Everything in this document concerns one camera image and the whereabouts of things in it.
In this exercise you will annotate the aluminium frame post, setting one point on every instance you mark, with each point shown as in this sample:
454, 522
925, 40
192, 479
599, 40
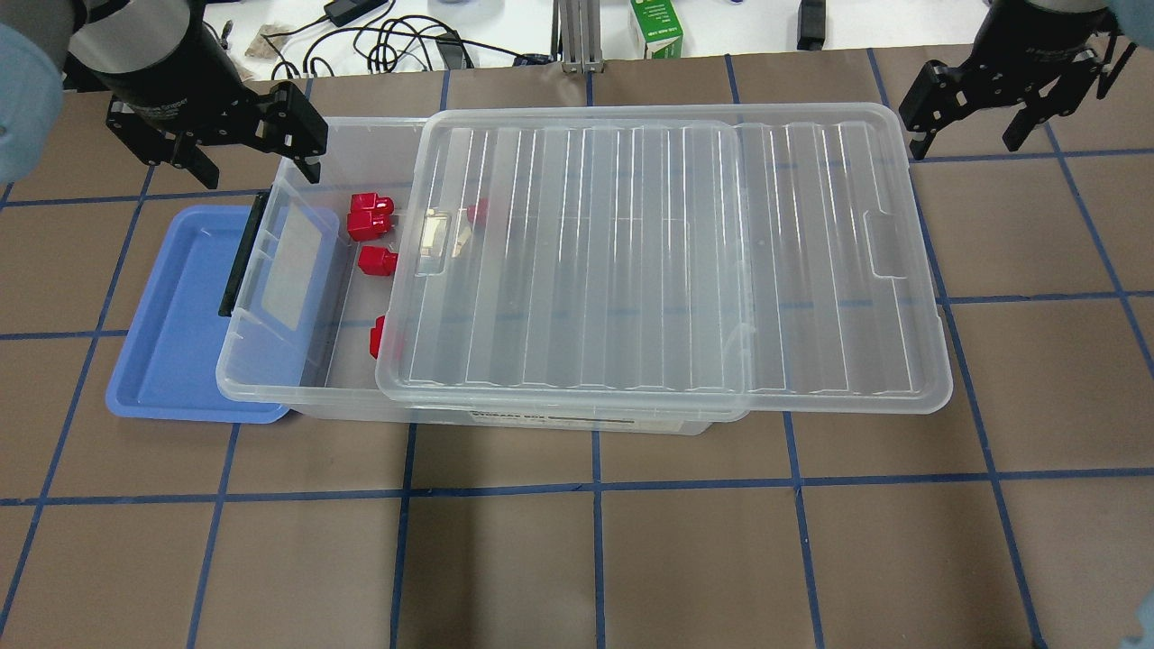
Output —
576, 36

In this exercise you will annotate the clear plastic storage box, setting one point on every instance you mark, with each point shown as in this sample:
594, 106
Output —
300, 331

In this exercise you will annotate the red toy block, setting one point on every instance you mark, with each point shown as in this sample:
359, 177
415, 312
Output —
376, 333
369, 224
377, 261
372, 201
477, 213

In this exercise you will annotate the black power adapter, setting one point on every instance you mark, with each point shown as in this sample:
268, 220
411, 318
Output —
343, 12

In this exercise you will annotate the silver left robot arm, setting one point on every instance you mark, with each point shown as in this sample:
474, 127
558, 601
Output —
40, 37

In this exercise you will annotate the clear plastic box lid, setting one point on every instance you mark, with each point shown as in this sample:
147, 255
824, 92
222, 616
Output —
757, 257

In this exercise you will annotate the green white carton box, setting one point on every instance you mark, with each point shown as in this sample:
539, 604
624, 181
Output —
658, 29

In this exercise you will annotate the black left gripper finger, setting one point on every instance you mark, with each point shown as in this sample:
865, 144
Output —
154, 146
293, 129

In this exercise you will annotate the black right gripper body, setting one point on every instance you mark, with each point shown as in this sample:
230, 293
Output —
1037, 43

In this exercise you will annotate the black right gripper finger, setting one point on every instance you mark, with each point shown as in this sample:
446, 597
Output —
1059, 88
936, 98

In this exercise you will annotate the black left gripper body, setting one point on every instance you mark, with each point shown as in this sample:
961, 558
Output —
177, 79

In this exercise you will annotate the blue plastic tray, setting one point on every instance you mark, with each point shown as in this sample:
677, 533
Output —
166, 367

